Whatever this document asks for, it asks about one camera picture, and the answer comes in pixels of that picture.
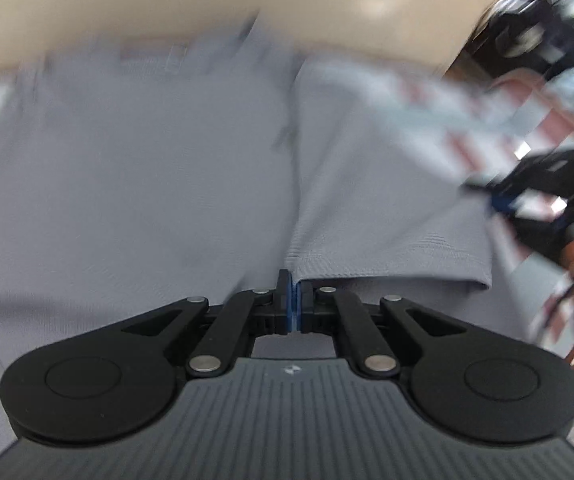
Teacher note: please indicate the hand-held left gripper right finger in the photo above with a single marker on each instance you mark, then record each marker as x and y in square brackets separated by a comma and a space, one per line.
[303, 310]

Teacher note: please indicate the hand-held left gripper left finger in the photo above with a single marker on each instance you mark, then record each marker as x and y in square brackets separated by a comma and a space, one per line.
[283, 310]

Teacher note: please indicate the grey waffle-knit shirt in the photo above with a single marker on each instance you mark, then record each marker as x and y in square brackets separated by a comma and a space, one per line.
[167, 185]

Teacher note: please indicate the checked rug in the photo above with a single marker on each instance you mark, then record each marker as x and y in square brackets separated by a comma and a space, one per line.
[467, 125]

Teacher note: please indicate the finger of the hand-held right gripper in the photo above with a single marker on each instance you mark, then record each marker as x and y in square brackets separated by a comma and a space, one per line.
[499, 202]

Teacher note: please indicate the dark blurred furniture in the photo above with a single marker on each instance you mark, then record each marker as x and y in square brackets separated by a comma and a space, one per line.
[547, 15]

